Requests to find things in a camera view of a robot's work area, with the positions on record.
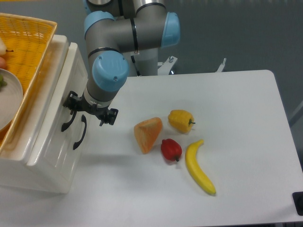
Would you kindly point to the white plate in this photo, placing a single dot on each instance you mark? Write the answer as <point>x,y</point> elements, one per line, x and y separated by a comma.
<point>11,97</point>

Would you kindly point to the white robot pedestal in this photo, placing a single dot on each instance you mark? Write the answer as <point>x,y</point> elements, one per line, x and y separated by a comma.
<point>152,62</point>

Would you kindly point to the yellow bell pepper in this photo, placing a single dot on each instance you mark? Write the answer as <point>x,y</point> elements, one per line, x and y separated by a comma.
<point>181,120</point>

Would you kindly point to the yellow banana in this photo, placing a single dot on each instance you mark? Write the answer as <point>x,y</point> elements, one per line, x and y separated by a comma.
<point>195,170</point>

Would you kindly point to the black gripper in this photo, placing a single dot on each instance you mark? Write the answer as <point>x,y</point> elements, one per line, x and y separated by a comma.
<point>80,104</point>

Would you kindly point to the white drawer cabinet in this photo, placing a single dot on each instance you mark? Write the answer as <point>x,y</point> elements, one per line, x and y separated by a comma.
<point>14,170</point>

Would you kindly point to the orange bread wedge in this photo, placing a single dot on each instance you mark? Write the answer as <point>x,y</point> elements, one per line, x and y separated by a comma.
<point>146,133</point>

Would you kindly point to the red bell pepper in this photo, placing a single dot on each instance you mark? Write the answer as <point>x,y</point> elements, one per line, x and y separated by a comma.
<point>171,150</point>

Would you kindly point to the green grapes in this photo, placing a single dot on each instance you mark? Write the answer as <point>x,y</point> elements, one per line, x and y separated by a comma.
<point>3,83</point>

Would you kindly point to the white pear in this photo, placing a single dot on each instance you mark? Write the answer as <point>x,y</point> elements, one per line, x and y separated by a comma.
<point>3,48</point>

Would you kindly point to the white drawer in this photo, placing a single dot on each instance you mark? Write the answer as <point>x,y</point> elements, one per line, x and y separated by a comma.
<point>73,77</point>
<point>72,133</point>

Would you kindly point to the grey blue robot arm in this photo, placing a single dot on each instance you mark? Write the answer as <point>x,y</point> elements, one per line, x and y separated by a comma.
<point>111,29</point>

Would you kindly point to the black corner object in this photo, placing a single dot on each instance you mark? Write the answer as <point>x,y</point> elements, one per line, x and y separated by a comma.
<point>298,202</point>

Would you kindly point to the yellow woven basket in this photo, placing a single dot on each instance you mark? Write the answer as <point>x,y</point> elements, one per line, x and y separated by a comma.
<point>29,38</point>

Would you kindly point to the orange peach fruit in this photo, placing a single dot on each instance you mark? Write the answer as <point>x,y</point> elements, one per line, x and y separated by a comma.
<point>3,63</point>

